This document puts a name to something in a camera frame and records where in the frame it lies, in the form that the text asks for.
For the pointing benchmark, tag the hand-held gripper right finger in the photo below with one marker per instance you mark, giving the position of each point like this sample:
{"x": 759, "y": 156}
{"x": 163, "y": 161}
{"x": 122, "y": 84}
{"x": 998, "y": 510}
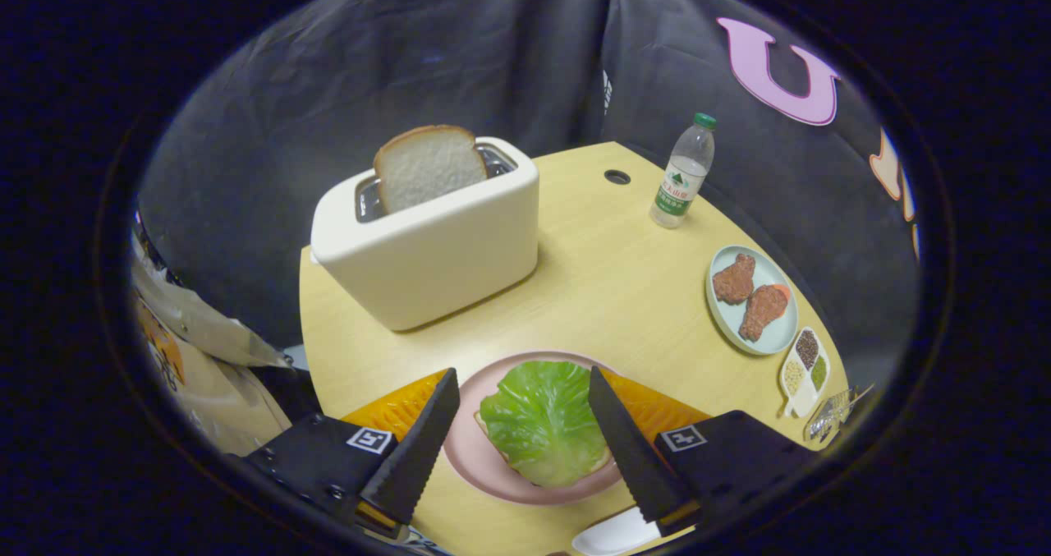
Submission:
{"x": 632, "y": 457}

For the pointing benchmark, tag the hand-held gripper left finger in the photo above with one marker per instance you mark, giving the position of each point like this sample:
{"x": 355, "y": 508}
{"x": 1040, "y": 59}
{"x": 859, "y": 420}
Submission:
{"x": 419, "y": 453}

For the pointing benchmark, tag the green lettuce leaf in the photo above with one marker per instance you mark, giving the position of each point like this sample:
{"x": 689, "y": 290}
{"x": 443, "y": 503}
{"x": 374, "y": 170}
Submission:
{"x": 542, "y": 420}

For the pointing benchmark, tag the plain bread slice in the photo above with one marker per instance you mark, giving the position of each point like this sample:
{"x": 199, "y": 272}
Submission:
{"x": 429, "y": 166}

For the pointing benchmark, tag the bread slice under ham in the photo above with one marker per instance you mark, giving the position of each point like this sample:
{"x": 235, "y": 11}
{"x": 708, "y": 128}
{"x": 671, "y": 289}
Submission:
{"x": 603, "y": 461}

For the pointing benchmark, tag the pink round plate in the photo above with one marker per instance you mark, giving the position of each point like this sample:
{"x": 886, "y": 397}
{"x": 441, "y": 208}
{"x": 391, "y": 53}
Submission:
{"x": 472, "y": 457}

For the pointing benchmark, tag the white plate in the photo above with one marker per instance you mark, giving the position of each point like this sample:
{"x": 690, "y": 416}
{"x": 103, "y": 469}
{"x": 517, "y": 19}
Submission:
{"x": 612, "y": 535}

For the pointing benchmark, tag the white divided condiment dish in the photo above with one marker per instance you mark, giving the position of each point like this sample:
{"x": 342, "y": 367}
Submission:
{"x": 803, "y": 396}

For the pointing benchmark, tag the pale green oval plate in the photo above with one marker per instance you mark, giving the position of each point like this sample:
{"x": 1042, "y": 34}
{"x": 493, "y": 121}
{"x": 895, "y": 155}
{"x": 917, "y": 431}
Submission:
{"x": 776, "y": 334}

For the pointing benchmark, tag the brown meat piece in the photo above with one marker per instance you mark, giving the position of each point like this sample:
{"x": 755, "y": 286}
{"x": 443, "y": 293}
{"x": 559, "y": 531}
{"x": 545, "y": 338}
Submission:
{"x": 733, "y": 280}
{"x": 762, "y": 310}

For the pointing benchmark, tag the clear glass cup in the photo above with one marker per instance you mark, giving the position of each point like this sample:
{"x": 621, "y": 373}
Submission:
{"x": 829, "y": 415}

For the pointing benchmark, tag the white toaster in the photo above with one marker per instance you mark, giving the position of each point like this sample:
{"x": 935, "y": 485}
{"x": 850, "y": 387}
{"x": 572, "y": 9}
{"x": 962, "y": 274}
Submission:
{"x": 435, "y": 252}

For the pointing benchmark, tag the beige paper bag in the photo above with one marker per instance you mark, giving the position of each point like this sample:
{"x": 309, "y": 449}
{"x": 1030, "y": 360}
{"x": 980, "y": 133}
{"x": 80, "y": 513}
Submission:
{"x": 205, "y": 392}

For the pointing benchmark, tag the orange carrot slice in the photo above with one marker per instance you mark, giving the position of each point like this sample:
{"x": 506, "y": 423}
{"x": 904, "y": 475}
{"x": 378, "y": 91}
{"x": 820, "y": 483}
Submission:
{"x": 783, "y": 291}

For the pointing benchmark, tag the clear water bottle green cap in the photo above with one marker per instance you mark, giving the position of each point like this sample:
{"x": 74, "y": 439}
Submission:
{"x": 680, "y": 182}

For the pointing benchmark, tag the black backdrop cloth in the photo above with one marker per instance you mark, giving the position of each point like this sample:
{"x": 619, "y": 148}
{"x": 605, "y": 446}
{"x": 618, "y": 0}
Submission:
{"x": 369, "y": 71}

